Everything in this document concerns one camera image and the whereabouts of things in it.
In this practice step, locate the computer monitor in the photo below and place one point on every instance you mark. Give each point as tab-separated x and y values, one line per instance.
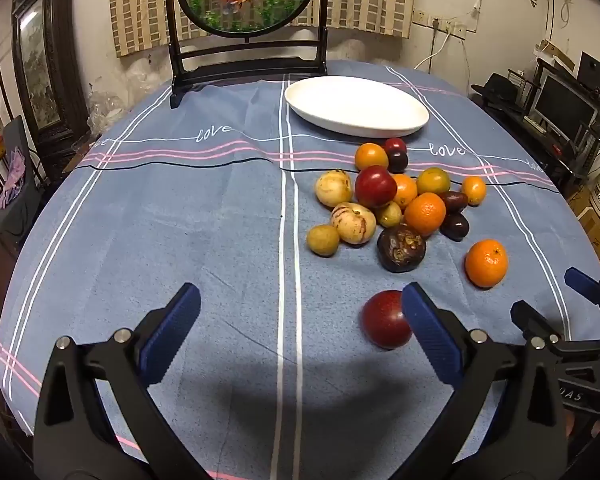
562	105

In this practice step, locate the purple cloth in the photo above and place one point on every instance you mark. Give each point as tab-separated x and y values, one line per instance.
12	180

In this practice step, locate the round yellow fruit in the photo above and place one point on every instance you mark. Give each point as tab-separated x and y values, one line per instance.
323	240

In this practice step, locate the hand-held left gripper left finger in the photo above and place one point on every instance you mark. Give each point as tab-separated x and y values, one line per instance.
172	332

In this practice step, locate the dark purple mangosteen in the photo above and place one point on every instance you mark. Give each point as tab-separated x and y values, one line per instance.
401	248

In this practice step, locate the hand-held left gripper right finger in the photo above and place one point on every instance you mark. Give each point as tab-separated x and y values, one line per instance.
430	332

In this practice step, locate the plain yellow pepino melon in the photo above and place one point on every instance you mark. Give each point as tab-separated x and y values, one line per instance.
334	188

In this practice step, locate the yellow-green tangerine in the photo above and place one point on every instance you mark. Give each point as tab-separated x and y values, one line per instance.
434	180

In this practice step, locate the small yellow-green fruit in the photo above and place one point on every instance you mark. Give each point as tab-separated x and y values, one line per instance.
389	215

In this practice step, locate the dark purple plum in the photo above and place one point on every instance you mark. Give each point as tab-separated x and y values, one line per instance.
454	226
398	163
455	201

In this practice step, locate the clear plastic sheet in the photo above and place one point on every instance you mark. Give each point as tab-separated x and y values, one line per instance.
140	77

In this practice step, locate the round goldfish screen black stand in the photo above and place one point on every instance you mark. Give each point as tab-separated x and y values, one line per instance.
240	0

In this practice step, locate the red plum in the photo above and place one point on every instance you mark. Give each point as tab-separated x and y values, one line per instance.
382	317

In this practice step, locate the black metal desk rack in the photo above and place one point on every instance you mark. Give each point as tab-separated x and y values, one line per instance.
555	160

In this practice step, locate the red cherry tomato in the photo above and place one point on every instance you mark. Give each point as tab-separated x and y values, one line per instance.
395	146
375	186

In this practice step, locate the grey chair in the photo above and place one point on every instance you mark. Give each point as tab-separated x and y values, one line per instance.
12	220

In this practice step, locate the orange tangerine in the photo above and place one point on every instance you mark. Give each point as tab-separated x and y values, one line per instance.
371	156
407	191
425	214
486	263
474	190

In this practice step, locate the red cherry tomato left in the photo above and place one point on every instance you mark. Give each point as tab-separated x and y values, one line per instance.
375	186

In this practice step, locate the striped yellow pepino melon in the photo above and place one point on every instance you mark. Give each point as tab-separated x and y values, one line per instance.
353	223

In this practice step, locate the white wall socket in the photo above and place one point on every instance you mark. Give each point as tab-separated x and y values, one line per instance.
420	17

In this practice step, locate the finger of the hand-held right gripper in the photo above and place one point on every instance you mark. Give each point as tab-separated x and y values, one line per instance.
582	282
530	317

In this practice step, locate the red cherry tomato middle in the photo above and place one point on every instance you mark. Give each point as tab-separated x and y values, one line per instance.
395	146

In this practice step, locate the cardboard box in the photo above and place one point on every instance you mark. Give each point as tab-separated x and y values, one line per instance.
597	220

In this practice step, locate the white oval plate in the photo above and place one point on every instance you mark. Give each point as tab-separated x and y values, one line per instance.
355	105

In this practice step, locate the black speaker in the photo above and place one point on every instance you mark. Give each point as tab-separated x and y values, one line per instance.
594	70

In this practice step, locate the blue striped tablecloth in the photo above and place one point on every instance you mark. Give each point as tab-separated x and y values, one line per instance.
180	235

